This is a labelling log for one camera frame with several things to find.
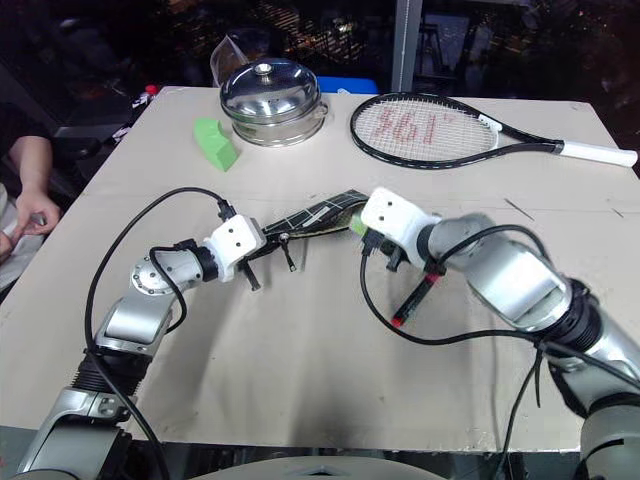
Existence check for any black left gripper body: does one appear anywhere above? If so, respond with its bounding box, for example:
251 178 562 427
241 225 285 267

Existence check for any blue plastic box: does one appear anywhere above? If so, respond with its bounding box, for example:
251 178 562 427
316 75 380 95

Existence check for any stainless steel pot with lid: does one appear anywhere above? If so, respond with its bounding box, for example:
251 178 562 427
219 59 332 148

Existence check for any person's bare hand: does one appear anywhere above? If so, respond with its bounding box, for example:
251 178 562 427
14 183 63 237
0 225 25 264

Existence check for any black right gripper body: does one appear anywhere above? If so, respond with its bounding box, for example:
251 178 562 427
378 234 407 273

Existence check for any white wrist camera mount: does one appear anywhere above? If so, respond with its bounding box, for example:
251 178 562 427
201 214 269 284
359 186 443 267

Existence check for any green sponge block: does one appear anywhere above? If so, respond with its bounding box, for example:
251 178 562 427
193 116 241 173

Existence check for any clear plastic container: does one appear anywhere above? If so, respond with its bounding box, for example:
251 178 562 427
209 33 252 90

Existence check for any black and white tennis racket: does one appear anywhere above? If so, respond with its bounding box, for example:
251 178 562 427
349 91 640 174

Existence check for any red and black marker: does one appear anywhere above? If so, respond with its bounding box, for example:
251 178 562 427
391 271 442 328

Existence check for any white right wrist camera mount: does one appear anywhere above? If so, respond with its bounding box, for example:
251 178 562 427
359 186 443 267

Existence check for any grey metal post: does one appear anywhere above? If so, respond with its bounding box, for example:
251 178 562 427
390 0 425 94

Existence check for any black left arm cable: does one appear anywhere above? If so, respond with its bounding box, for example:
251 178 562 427
84 186 237 480

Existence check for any black grid pouch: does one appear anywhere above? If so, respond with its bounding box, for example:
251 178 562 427
261 188 372 251

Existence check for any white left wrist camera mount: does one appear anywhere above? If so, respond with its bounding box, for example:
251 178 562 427
201 214 269 284

